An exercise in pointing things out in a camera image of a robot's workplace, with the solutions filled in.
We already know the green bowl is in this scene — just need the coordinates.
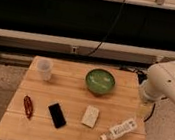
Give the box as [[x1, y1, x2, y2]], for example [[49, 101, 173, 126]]
[[85, 68, 115, 95]]

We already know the clear plastic bottle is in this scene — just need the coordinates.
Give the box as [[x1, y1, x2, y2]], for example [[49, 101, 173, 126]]
[[100, 118, 137, 140]]

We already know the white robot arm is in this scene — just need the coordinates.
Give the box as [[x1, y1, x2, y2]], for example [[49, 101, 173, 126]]
[[139, 60, 175, 104]]

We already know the wooden table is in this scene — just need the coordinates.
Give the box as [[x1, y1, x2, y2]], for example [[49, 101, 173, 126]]
[[0, 59, 146, 140]]

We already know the red hair clip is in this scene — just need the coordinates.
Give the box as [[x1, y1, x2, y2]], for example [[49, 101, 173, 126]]
[[23, 95, 34, 119]]

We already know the black hanging cable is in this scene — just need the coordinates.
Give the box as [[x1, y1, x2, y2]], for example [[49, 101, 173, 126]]
[[86, 0, 129, 62]]

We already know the white sponge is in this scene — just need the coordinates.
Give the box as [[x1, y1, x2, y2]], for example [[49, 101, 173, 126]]
[[82, 105, 99, 128]]

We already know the black smartphone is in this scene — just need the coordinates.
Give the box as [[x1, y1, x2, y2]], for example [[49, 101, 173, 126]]
[[49, 103, 67, 128]]

